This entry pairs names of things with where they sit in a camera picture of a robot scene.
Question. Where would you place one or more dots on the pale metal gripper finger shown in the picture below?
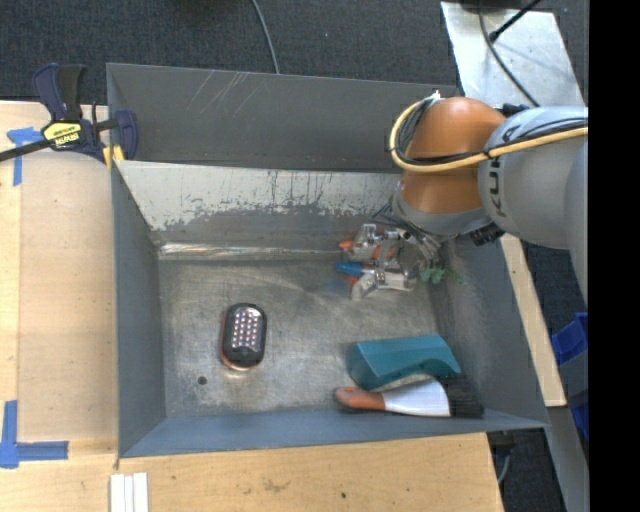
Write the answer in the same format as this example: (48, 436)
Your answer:
(385, 282)
(367, 242)

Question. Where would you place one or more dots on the orange and blue small tool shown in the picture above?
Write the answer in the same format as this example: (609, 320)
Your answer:
(347, 270)

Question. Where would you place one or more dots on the teal wedge-shaped block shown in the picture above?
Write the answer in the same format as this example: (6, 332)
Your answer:
(400, 360)

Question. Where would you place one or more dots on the grey metal bin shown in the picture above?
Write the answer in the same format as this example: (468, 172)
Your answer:
(300, 325)

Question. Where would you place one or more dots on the orange and white brush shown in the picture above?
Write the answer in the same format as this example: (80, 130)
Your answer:
(415, 400)

